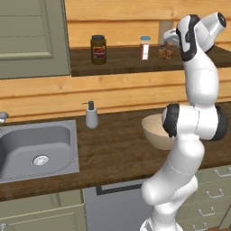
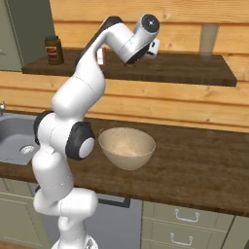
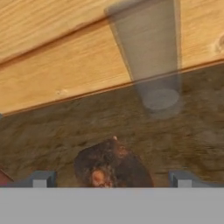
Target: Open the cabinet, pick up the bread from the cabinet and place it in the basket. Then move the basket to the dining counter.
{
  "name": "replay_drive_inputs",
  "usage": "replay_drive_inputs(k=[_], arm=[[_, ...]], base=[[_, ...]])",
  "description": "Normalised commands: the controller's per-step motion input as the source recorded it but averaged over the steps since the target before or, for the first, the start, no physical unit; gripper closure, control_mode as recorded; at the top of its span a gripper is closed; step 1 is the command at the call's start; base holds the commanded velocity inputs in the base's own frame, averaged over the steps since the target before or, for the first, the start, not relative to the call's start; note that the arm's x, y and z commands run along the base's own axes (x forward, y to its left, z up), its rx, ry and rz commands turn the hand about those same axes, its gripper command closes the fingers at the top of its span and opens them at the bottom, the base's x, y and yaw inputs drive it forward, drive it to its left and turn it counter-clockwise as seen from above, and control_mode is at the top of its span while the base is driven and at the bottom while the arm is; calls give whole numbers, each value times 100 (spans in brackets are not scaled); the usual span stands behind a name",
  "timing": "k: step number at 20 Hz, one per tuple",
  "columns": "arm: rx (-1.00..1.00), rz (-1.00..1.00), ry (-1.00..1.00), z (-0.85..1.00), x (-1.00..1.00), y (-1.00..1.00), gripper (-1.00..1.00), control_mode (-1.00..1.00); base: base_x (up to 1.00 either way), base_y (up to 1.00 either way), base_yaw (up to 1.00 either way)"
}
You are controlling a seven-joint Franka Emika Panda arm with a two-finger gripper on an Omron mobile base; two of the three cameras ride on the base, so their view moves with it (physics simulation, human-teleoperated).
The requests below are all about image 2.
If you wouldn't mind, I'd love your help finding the green wall cabinet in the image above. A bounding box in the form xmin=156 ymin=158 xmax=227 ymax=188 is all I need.
xmin=0 ymin=0 xmax=56 ymax=73

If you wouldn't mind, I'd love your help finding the silver tap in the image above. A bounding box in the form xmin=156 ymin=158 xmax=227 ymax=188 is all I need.
xmin=0 ymin=100 xmax=7 ymax=119

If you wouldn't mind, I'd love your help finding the dark jar with brown label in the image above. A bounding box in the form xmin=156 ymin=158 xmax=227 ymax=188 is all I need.
xmin=44 ymin=34 xmax=65 ymax=66

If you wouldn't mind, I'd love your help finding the green drawer front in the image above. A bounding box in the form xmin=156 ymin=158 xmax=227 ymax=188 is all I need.
xmin=142 ymin=200 xmax=235 ymax=233
xmin=140 ymin=217 xmax=229 ymax=249

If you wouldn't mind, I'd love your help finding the grey dishwasher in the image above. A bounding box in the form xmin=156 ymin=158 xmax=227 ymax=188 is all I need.
xmin=28 ymin=182 xmax=144 ymax=249

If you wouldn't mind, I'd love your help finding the white drawer handle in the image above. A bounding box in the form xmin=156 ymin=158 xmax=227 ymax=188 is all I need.
xmin=173 ymin=208 xmax=200 ymax=224
xmin=169 ymin=231 xmax=195 ymax=247

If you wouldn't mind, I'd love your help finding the grey sink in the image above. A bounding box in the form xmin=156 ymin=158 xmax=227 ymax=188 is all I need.
xmin=0 ymin=116 xmax=42 ymax=166

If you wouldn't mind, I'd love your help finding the small white and red box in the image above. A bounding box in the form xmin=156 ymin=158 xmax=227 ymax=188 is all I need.
xmin=96 ymin=47 xmax=107 ymax=66

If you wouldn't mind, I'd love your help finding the green wall cabinet door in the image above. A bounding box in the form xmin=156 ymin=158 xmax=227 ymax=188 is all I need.
xmin=0 ymin=0 xmax=24 ymax=73

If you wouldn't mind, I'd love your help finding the dark wooden wall shelf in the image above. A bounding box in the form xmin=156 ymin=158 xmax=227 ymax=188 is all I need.
xmin=21 ymin=48 xmax=238 ymax=88

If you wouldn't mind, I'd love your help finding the dark dishwasher handle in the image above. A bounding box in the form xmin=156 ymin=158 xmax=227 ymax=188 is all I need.
xmin=96 ymin=195 xmax=131 ymax=209

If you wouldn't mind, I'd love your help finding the beige bowl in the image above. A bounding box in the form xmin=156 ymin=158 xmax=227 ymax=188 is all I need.
xmin=97 ymin=126 xmax=157 ymax=171

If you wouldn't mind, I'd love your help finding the green base cupboard door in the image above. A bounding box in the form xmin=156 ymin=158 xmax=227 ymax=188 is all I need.
xmin=222 ymin=215 xmax=249 ymax=249
xmin=0 ymin=190 xmax=45 ymax=249

